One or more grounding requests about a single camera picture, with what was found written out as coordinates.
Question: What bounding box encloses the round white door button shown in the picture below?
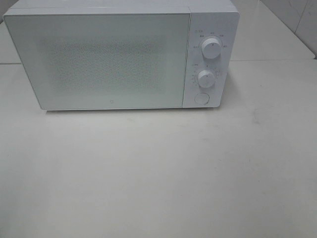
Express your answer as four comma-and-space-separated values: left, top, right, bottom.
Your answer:
195, 93, 210, 105

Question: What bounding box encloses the white microwave door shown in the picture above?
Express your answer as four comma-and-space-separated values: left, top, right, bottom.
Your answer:
5, 14, 190, 110

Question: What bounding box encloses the lower white timer knob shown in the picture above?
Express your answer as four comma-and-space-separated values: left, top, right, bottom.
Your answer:
197, 70, 216, 88

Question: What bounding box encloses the upper white power knob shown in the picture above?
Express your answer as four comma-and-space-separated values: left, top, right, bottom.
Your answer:
201, 37, 221, 59

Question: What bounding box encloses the white microwave oven body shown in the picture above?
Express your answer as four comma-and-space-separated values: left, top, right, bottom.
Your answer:
3, 0, 240, 110

